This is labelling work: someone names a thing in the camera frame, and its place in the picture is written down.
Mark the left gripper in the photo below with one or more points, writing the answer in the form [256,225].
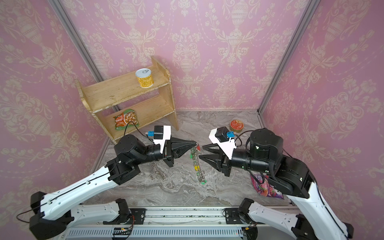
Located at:
[171,148]

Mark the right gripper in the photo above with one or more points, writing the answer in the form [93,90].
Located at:
[225,162]

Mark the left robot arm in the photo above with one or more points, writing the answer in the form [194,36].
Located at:
[55,212]

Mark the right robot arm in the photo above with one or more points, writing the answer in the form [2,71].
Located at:
[288,175]

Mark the red round tin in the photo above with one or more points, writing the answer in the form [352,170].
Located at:
[237,126]

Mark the orange green snack packet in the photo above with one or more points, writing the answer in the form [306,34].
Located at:
[126,118]

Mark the purple candy bag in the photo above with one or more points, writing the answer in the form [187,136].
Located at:
[263,188]

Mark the wooden two-tier shelf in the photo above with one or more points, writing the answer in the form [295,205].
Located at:
[107,94]

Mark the yellow tin can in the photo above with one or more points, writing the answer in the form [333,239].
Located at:
[144,77]

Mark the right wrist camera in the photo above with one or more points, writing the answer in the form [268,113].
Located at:
[225,139]

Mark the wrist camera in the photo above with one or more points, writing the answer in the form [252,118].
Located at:
[160,135]
[225,139]

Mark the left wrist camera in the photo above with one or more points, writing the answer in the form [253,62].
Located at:
[160,135]

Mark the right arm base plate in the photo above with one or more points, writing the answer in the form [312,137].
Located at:
[236,216]

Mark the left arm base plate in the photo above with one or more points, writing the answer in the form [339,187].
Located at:
[133,217]

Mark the aluminium front rail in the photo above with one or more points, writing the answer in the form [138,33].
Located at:
[166,223]

